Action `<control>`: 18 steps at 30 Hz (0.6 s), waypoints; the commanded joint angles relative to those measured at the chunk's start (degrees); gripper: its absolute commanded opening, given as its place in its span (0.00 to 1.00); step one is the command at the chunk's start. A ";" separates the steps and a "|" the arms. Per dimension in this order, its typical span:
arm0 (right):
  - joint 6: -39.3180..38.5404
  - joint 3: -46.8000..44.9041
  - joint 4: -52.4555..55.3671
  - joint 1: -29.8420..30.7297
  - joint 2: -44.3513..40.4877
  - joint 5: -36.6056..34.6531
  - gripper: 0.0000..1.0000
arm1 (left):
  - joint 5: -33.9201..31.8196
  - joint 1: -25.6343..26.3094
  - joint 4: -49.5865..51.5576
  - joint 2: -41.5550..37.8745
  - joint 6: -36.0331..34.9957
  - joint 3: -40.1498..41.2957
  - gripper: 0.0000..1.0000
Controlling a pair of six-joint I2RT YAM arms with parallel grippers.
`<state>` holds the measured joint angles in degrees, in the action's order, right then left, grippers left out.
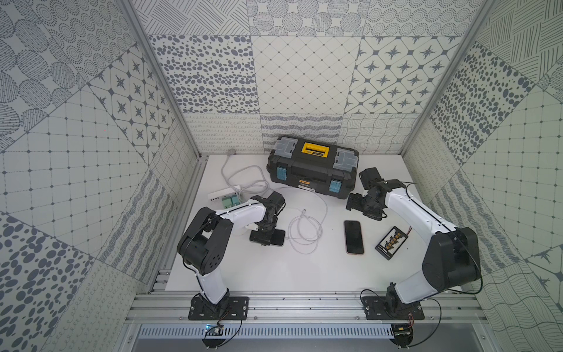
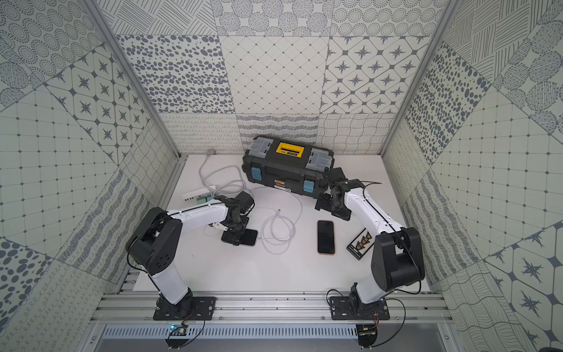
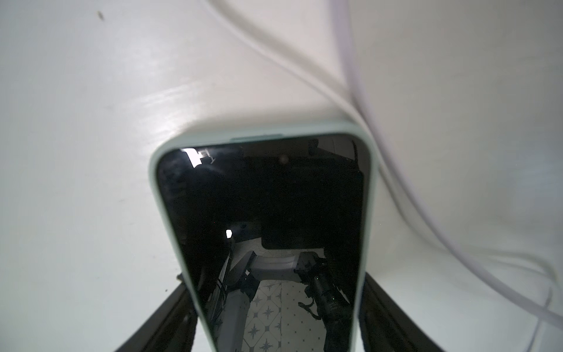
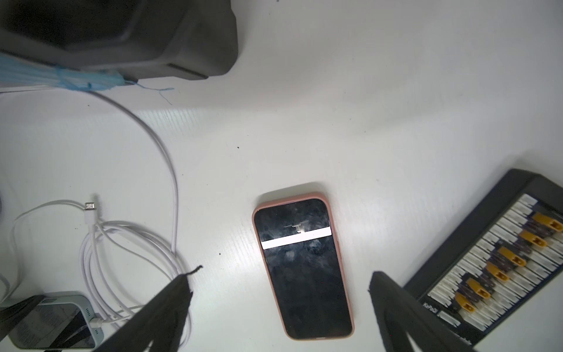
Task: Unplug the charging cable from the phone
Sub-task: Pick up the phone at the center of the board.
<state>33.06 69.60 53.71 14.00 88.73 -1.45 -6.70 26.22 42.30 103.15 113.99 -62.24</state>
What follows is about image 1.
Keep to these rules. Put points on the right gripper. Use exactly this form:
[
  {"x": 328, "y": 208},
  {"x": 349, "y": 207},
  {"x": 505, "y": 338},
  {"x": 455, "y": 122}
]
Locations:
[{"x": 354, "y": 202}]

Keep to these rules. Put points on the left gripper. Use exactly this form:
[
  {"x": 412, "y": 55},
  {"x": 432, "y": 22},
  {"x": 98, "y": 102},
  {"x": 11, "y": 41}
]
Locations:
[{"x": 266, "y": 227}]

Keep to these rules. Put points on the phone with mint case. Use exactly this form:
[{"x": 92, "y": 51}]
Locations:
[{"x": 275, "y": 238}]

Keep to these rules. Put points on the phone with pink case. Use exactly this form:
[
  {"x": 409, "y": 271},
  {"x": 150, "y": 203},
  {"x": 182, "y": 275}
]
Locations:
[{"x": 353, "y": 237}]

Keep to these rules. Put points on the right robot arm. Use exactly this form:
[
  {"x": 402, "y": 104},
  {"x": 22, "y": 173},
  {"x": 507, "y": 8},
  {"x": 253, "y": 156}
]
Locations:
[{"x": 451, "y": 252}]

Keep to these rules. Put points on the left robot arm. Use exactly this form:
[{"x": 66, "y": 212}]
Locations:
[{"x": 204, "y": 244}]

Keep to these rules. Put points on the green charger adapters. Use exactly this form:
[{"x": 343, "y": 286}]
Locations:
[{"x": 230, "y": 201}]

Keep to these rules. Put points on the black toolbox yellow label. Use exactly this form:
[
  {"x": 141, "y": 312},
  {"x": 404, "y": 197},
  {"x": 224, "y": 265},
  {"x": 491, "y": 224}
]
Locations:
[{"x": 313, "y": 166}]

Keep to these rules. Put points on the white power strip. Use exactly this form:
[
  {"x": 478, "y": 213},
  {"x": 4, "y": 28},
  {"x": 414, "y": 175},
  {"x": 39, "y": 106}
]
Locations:
[{"x": 223, "y": 193}]

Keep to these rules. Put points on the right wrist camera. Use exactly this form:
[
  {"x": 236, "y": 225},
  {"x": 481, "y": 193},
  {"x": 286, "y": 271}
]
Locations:
[{"x": 370, "y": 177}]

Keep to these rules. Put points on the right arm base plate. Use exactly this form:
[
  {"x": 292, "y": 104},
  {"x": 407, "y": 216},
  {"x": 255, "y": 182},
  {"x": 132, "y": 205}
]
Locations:
[{"x": 377, "y": 308}]

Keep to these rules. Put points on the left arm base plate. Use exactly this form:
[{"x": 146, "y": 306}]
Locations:
[{"x": 228, "y": 309}]

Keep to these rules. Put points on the aluminium front rail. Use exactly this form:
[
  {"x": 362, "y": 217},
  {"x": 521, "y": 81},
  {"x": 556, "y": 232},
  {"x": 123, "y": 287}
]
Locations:
[{"x": 172, "y": 307}]

